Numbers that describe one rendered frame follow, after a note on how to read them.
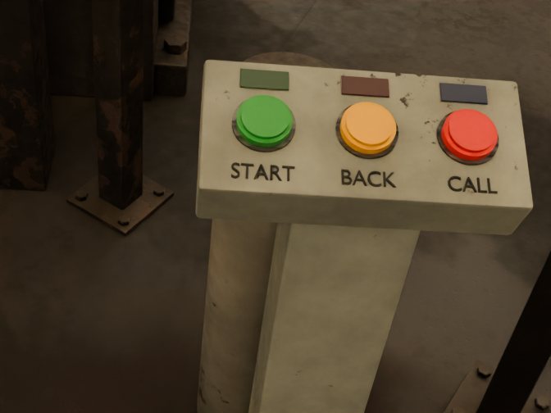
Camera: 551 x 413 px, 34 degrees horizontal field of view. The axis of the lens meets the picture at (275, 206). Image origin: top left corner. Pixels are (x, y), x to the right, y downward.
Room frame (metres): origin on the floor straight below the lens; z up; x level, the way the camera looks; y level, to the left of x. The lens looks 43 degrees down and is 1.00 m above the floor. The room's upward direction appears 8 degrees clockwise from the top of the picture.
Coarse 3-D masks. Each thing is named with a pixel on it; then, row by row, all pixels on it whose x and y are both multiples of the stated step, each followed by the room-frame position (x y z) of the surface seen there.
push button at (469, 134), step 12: (456, 120) 0.53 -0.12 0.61; (468, 120) 0.53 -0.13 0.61; (480, 120) 0.54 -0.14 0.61; (444, 132) 0.52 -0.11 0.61; (456, 132) 0.52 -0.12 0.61; (468, 132) 0.52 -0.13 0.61; (480, 132) 0.53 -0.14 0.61; (492, 132) 0.53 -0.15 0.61; (456, 144) 0.51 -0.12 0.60; (468, 144) 0.51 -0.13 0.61; (480, 144) 0.52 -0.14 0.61; (492, 144) 0.52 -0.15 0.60; (468, 156) 0.51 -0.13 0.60; (480, 156) 0.51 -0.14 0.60
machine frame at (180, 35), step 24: (48, 0) 1.26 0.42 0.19; (72, 0) 1.27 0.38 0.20; (144, 0) 1.28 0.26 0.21; (168, 0) 1.43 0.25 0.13; (192, 0) 1.54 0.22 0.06; (48, 24) 1.26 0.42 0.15; (72, 24) 1.27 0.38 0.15; (144, 24) 1.28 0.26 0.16; (168, 24) 1.44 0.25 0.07; (48, 48) 1.26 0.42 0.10; (72, 48) 1.27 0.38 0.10; (144, 48) 1.28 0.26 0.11; (168, 48) 1.34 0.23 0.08; (48, 72) 1.26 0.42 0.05; (72, 72) 1.27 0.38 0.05; (144, 72) 1.28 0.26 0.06; (168, 72) 1.31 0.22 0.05; (144, 96) 1.28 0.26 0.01
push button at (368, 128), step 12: (348, 108) 0.53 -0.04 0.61; (360, 108) 0.53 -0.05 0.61; (372, 108) 0.53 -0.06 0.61; (384, 108) 0.53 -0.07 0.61; (348, 120) 0.52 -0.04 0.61; (360, 120) 0.52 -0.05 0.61; (372, 120) 0.52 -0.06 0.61; (384, 120) 0.52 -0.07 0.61; (348, 132) 0.51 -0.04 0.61; (360, 132) 0.51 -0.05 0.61; (372, 132) 0.51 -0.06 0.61; (384, 132) 0.51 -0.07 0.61; (348, 144) 0.50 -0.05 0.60; (360, 144) 0.50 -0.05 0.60; (372, 144) 0.50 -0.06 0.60; (384, 144) 0.50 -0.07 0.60
